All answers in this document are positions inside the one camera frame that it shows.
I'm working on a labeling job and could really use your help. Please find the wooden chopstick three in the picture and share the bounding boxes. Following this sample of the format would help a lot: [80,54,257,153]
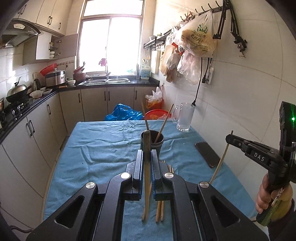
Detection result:
[141,100,149,131]

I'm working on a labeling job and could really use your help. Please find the range hood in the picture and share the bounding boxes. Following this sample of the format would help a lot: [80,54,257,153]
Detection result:
[1,19,41,49]

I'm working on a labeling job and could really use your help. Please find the silver rice cooker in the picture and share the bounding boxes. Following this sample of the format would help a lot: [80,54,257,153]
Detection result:
[45,68,66,88]

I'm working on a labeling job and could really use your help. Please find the wall hook rail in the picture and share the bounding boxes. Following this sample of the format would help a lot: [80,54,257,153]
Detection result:
[143,1,223,49]

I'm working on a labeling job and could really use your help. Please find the sink faucet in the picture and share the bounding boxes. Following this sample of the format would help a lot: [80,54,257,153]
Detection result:
[105,65,111,80]

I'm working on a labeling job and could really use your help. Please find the black wok with lid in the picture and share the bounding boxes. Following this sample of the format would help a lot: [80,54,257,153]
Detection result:
[6,76,33,103]

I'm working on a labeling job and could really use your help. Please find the yellow printed plastic bag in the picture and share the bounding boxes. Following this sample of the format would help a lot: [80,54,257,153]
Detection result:
[178,11,217,58]

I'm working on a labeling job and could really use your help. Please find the person right hand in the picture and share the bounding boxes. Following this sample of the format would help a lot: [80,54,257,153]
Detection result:
[255,174,293,221]

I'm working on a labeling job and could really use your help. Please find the wooden chopstick one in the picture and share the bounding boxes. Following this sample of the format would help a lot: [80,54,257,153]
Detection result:
[143,131,151,222]

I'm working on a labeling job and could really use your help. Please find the wooden chopstick two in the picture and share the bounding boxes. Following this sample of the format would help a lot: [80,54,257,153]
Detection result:
[209,143,229,184]

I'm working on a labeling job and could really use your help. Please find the blue plastic bag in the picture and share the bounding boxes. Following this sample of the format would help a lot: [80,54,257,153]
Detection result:
[104,103,144,121]

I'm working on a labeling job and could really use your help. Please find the white pink plastic bags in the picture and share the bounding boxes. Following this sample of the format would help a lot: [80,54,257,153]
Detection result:
[159,26,202,85]

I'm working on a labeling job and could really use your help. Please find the black smartphone brown case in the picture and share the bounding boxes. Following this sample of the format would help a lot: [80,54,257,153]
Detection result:
[195,142,220,168]

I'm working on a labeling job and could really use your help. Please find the wooden chopstick four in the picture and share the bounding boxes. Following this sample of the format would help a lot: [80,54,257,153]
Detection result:
[154,104,174,143]

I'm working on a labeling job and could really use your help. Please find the black power plug cable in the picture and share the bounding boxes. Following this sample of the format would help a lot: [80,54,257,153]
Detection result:
[191,57,204,108]

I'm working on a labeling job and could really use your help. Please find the detergent bottle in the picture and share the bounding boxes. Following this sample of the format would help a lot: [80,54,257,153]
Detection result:
[140,65,151,80]

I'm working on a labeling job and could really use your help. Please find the kitchen window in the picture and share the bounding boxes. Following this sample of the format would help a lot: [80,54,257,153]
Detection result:
[78,1,145,76]

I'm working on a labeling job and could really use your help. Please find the clear glass mug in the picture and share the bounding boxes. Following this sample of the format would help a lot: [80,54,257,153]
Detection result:
[171,102,195,132]

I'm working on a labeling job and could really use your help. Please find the blue table cloth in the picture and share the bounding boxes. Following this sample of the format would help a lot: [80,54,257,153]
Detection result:
[43,120,256,240]

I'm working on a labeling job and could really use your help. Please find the orange trash bin with bag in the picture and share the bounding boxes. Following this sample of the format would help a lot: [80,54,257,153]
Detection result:
[145,87,163,110]

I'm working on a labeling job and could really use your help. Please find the red plastic basin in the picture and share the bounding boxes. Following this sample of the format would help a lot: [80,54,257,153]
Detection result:
[145,109,168,120]

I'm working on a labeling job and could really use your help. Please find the wooden chopstick six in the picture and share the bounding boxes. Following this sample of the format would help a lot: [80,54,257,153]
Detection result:
[161,201,165,221]

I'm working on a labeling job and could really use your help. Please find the dark green utensil holder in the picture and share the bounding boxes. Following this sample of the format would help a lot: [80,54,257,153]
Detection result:
[140,130,164,160]

